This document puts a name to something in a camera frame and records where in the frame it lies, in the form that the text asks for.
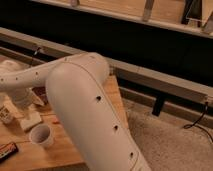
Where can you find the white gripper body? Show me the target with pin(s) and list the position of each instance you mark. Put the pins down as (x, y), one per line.
(22, 98)

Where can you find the white sponge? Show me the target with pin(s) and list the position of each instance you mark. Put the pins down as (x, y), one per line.
(29, 120)

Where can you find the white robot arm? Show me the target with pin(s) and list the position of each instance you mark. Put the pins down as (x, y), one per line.
(74, 88)

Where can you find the dark purple ceramic bowl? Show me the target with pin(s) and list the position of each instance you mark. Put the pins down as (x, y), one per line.
(41, 93)

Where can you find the white paper cup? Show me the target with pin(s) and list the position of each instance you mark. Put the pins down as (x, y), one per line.
(41, 135)

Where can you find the orange carrot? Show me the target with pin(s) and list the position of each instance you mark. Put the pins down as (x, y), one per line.
(56, 121)

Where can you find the dark snack bar wrapper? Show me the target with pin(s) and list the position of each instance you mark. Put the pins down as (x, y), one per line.
(7, 151)

